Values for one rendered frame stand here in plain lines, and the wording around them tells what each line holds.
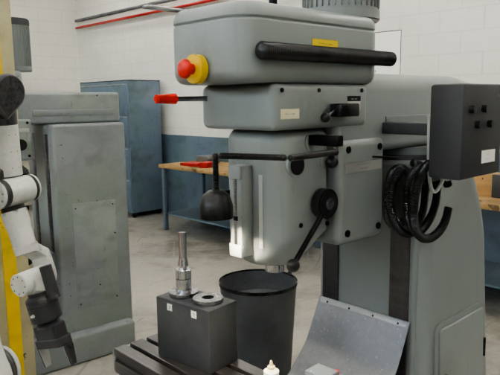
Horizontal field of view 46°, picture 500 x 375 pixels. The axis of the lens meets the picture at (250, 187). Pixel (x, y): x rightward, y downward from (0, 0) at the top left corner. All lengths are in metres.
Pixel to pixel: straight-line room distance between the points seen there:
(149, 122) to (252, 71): 7.61
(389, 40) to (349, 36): 4.84
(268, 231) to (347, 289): 0.55
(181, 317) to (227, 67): 0.84
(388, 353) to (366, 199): 0.46
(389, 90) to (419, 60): 4.48
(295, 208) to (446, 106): 0.40
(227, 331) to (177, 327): 0.15
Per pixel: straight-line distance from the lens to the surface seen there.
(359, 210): 1.48
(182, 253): 1.76
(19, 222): 1.75
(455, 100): 1.35
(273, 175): 1.29
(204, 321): 1.69
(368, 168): 1.49
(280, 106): 1.23
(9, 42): 2.91
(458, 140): 1.34
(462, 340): 1.89
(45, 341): 1.81
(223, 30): 1.19
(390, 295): 1.71
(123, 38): 9.95
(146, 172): 8.76
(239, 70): 1.17
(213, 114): 1.36
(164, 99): 1.30
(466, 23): 5.85
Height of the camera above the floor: 1.69
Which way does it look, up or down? 8 degrees down
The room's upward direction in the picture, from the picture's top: 1 degrees counter-clockwise
